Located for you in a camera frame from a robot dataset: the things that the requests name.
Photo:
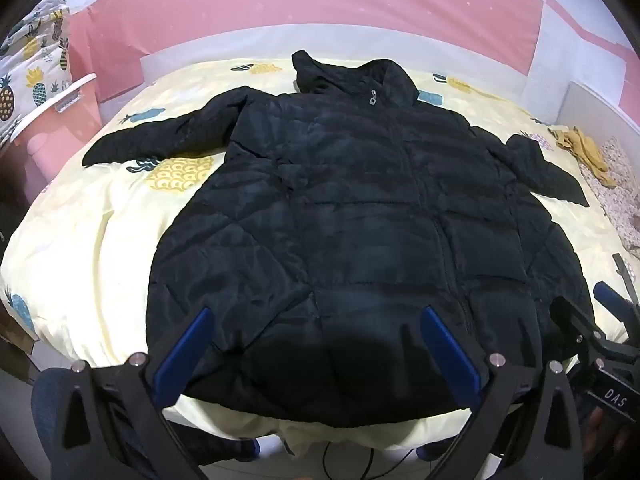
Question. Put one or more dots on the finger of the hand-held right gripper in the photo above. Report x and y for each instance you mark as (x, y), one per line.
(612, 300)
(575, 317)

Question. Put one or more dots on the yellow pineapple print bed sheet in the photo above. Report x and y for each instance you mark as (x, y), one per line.
(90, 240)

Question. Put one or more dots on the pineapple print pillow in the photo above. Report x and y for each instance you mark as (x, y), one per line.
(35, 70)

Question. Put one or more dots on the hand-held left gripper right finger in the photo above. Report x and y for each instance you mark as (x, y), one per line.
(450, 355)

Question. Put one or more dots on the black puffer jacket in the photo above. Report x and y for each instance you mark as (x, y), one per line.
(325, 210)

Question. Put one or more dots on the mustard yellow cloth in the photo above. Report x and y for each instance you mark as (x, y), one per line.
(587, 152)

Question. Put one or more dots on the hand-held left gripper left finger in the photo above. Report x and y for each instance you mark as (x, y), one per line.
(182, 355)

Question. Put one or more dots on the floral print sheet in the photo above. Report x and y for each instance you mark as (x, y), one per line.
(622, 195)

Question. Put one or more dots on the pink tub with white rim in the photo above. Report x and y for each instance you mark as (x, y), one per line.
(65, 135)

